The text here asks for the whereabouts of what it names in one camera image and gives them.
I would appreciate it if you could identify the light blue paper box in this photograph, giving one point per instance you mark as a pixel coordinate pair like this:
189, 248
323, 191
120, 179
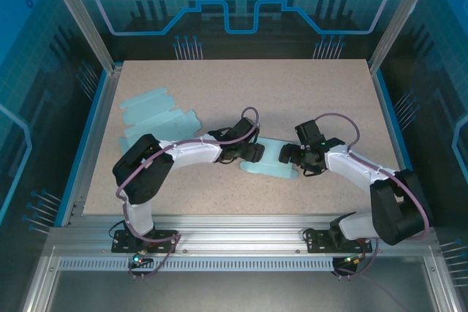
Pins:
270, 166

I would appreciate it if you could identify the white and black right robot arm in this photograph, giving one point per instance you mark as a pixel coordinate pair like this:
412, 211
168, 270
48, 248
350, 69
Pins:
351, 162

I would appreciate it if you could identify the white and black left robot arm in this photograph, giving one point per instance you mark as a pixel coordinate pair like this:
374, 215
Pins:
194, 153

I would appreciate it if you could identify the flat light blue paper blank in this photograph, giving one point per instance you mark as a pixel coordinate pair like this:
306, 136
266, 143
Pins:
157, 114

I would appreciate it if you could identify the connector with green light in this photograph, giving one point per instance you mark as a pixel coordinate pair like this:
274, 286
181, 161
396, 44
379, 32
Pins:
140, 255
354, 261

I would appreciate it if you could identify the blue table side strip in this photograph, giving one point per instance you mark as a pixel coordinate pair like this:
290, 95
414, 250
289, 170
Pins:
90, 122

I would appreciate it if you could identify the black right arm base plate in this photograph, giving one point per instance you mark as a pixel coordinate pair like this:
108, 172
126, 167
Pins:
318, 242

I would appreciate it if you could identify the aluminium cross rail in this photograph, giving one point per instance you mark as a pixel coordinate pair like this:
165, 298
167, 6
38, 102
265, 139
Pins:
237, 235

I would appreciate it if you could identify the aluminium side rail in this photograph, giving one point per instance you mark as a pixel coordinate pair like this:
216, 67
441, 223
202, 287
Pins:
102, 122

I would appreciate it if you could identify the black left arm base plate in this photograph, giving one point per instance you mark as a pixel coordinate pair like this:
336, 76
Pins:
124, 243

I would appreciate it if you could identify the aluminium frame post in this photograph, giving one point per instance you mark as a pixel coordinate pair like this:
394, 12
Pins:
401, 16
81, 16

